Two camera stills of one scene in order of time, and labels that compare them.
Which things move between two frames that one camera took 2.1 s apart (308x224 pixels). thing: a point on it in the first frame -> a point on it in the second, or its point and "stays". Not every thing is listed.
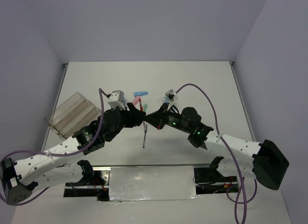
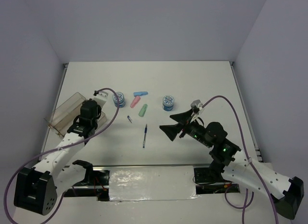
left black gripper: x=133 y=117 -> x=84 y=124
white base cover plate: x=149 y=183 stays
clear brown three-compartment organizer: x=74 y=114 stays
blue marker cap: x=140 y=93 stays
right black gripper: x=158 y=118 -> x=183 y=119
